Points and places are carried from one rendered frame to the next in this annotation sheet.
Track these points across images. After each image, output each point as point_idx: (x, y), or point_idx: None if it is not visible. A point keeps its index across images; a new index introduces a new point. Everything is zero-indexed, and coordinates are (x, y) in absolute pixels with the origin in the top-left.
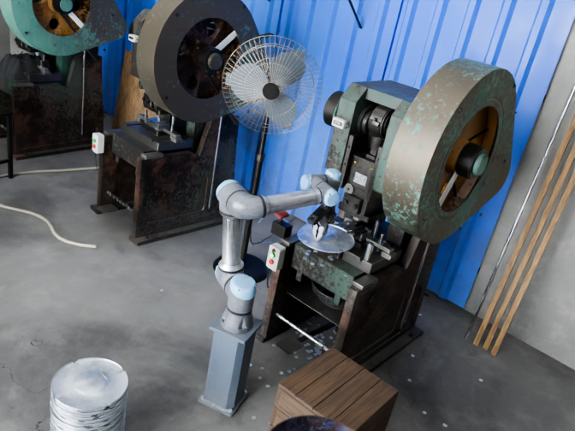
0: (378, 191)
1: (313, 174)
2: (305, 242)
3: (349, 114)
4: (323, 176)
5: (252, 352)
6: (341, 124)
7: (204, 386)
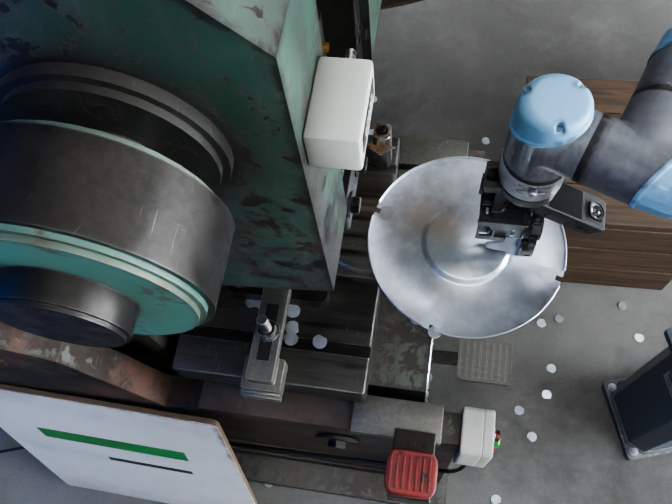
0: (376, 29)
1: (659, 153)
2: (551, 269)
3: (311, 31)
4: (616, 124)
5: (494, 458)
6: (373, 85)
7: (664, 463)
